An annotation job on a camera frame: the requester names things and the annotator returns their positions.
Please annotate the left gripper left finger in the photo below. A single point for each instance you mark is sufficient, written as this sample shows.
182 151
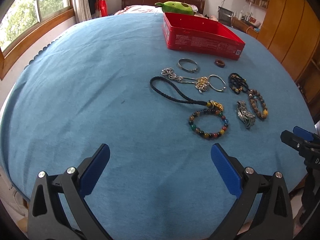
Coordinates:
58 209

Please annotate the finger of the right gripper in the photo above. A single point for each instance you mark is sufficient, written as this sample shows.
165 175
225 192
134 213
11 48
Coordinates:
304 134
292 140

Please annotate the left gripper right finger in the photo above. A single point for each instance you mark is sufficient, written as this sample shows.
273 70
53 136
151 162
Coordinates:
262 209

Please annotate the silver metal wristwatch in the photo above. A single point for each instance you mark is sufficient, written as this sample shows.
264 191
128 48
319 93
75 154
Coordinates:
247 118

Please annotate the plain silver bangle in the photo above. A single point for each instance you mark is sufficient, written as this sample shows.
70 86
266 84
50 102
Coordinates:
212 81

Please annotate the silver bangle with clasp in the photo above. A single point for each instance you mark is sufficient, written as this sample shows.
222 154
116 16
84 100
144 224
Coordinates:
188 65

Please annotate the wooden wardrobe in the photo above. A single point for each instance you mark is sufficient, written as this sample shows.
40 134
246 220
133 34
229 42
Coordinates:
290 31

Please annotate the wooden desk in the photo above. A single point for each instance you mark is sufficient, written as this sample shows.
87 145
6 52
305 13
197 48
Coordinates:
244 27

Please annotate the black office chair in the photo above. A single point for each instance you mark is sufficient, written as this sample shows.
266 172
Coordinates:
225 16

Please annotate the blue bed cover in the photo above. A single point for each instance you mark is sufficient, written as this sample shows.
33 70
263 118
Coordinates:
91 87

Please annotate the red tin box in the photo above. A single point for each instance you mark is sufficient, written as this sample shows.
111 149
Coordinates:
201 35

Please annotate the green avocado plush toy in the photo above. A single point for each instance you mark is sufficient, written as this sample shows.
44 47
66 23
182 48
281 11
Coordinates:
175 7

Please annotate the floral bed sheet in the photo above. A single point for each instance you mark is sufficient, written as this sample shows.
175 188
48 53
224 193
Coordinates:
139 9

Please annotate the wooden framed side window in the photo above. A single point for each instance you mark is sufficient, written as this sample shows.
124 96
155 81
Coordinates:
23 22

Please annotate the beige side curtain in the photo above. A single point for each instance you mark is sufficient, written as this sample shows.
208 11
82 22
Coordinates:
82 11

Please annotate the black cord gold charm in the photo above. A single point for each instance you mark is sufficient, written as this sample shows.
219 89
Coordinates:
186 100

